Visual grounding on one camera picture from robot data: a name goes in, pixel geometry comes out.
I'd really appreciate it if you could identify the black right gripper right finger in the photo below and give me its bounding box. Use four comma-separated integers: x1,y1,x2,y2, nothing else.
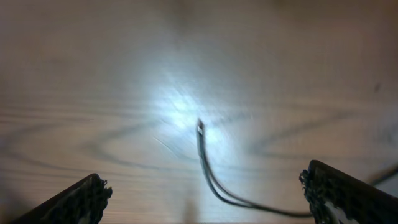
299,160,397,224

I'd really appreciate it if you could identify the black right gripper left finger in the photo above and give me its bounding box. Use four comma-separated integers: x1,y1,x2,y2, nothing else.
12,173,113,224

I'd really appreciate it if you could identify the black charging cable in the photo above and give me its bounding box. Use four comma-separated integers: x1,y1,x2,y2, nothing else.
195,119,398,218

